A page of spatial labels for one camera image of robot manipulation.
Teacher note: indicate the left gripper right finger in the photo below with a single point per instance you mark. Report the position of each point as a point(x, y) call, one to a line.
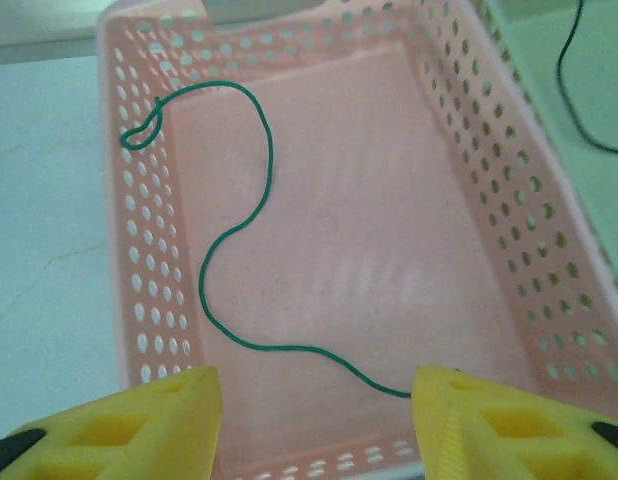
point(489, 440)

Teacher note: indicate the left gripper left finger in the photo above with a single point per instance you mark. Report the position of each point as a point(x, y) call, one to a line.
point(139, 435)

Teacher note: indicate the pink perforated plastic basket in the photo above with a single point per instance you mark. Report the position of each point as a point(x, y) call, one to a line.
point(364, 200)

